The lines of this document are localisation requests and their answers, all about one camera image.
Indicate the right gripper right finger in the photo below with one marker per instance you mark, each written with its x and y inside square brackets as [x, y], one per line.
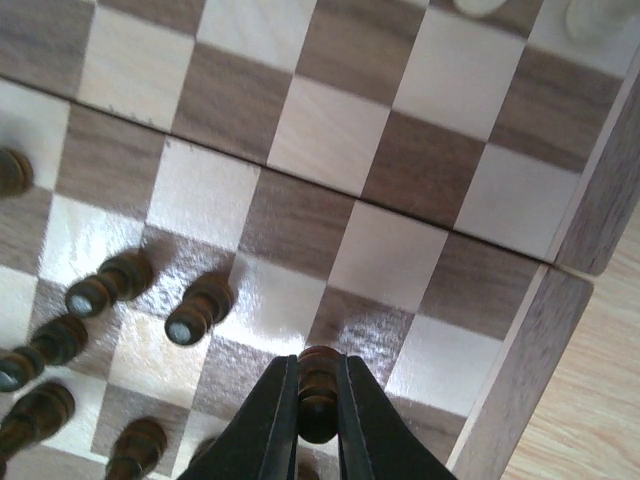
[374, 442]

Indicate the dark pawn piece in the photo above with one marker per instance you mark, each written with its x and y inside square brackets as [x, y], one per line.
[205, 303]
[123, 277]

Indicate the black pawn piece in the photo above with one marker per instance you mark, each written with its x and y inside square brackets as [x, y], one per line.
[54, 343]

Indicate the wooden chess board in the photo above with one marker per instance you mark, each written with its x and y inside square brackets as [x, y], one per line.
[394, 179]

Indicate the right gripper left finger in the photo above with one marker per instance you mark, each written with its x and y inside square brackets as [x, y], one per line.
[260, 442]

